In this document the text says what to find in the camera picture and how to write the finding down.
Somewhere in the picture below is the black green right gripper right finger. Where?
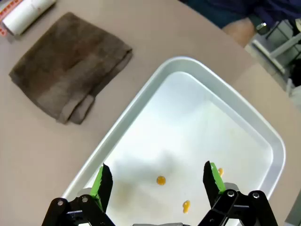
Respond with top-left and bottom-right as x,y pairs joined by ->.
197,161 -> 280,226

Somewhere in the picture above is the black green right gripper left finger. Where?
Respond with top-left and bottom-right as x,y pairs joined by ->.
41,163 -> 113,226

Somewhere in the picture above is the brown cloth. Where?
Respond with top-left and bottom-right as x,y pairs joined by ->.
8,12 -> 134,125

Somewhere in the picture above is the pink white lint roller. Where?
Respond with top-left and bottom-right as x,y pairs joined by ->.
0,0 -> 57,37

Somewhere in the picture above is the person's left hand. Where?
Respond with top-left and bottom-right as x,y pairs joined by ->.
222,17 -> 256,48

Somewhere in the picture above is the silver metal tray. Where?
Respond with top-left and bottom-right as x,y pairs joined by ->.
61,56 -> 286,226

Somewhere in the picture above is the person in purple jacket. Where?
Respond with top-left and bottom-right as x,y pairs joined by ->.
178,0 -> 301,30

